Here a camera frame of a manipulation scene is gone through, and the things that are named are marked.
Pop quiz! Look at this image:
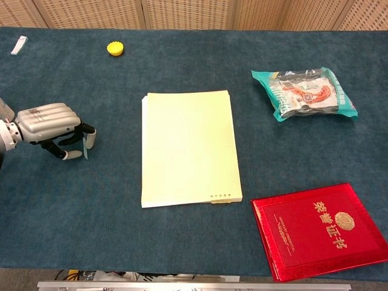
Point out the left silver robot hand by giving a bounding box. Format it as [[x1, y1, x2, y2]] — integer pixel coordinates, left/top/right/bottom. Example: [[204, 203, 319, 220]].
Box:
[[13, 102, 98, 161]]

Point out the white paper strip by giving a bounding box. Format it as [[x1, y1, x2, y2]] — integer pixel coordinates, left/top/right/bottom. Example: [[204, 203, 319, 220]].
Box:
[[10, 35, 28, 56]]

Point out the yellow bottle cap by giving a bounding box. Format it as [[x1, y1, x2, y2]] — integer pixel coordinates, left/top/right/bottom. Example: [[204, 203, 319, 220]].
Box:
[[106, 41, 125, 57]]

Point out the cream paper stack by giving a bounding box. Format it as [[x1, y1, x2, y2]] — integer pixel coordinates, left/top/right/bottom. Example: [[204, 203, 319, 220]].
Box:
[[141, 89, 243, 209]]

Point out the woven folding screen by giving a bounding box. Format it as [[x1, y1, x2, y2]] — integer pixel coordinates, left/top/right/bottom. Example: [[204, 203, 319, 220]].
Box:
[[0, 0, 388, 31]]

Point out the small yellow tab strip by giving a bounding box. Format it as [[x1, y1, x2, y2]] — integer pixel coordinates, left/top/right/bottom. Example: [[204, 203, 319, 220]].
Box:
[[209, 193, 233, 205]]

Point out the teal snack bag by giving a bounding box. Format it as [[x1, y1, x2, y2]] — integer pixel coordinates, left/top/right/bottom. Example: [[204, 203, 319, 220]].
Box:
[[251, 67, 359, 123]]

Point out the red certificate folder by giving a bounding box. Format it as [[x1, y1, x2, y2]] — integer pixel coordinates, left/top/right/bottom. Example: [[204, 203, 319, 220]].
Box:
[[250, 182, 388, 283]]

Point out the aluminium rail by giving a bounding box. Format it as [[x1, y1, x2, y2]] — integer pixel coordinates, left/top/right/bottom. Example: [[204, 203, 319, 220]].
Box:
[[36, 281, 352, 291]]

